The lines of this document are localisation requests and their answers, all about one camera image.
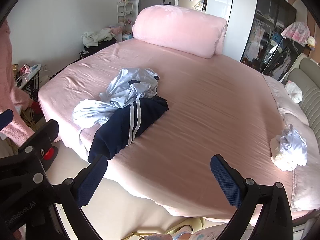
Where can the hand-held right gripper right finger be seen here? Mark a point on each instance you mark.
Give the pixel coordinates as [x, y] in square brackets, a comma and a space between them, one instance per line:
[225, 182]

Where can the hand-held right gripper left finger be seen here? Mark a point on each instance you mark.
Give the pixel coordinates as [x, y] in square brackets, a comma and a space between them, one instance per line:
[91, 180]

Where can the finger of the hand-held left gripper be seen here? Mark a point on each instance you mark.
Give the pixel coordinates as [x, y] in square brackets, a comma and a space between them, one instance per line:
[5, 119]
[46, 132]

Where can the navy pants with white stripes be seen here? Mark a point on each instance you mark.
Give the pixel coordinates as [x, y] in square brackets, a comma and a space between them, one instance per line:
[117, 130]

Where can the pile of light clothes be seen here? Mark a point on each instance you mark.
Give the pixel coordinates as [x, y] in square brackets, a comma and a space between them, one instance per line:
[98, 36]

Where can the red fabric item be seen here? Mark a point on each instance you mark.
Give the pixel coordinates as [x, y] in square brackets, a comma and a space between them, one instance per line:
[36, 106]

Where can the pink fleece cloth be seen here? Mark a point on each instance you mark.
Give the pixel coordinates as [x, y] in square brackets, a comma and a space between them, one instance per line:
[10, 80]

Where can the pale green slipper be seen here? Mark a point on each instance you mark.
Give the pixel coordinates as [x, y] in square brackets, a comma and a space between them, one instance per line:
[192, 223]

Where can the light blue iron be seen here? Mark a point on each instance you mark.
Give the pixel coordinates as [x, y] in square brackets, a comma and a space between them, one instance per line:
[35, 68]

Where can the crumpled white garment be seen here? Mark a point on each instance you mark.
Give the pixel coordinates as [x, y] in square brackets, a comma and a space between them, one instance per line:
[287, 152]

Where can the bed with pink sheet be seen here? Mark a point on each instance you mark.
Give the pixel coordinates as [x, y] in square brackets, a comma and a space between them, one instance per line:
[200, 105]

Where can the pale pink quilt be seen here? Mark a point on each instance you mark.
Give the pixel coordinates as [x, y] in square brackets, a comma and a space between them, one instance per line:
[290, 115]

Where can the pale blue white shirt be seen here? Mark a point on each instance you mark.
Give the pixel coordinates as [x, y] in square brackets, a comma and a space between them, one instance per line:
[130, 85]

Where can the black case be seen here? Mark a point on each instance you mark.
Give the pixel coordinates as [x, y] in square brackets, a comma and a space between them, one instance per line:
[100, 47]

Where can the small white cloth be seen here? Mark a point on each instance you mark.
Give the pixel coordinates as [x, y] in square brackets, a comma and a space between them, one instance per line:
[293, 92]

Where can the grey padded headboard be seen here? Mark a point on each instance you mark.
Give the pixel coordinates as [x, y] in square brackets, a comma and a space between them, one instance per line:
[312, 100]

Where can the white shelf rack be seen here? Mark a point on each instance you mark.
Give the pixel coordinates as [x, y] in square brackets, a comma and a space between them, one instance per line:
[124, 12]

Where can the cream plush toy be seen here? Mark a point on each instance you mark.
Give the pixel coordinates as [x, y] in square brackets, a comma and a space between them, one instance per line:
[312, 41]

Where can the pink frilly dress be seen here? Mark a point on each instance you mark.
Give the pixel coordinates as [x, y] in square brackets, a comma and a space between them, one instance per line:
[297, 31]

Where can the black glass-door wardrobe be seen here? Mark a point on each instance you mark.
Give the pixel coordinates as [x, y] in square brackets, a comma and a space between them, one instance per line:
[270, 17]

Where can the white wardrobe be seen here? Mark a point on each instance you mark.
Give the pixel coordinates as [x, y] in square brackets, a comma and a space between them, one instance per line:
[237, 10]

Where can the beige cabinet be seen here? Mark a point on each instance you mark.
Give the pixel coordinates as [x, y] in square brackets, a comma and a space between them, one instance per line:
[188, 4]

